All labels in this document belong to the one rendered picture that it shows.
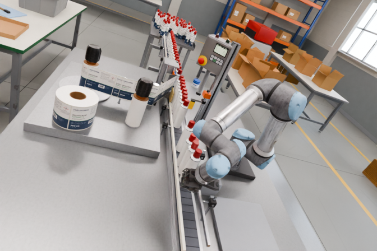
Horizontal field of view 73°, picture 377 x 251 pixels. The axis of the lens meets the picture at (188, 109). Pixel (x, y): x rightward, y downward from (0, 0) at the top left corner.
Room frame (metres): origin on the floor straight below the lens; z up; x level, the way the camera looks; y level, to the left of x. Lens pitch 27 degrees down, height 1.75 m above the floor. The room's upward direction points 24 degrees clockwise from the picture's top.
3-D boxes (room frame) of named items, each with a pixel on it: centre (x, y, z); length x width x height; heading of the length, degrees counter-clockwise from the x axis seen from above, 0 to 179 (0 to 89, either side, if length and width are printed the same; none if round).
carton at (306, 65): (5.75, -1.91, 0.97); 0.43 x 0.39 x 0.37; 105
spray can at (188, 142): (1.08, -0.08, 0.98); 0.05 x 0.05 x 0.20
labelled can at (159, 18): (3.79, 0.69, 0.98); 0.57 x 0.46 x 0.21; 108
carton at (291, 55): (6.35, -1.75, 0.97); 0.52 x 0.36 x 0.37; 110
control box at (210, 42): (1.53, -0.02, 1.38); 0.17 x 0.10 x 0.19; 73
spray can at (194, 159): (0.97, -0.12, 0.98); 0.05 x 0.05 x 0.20
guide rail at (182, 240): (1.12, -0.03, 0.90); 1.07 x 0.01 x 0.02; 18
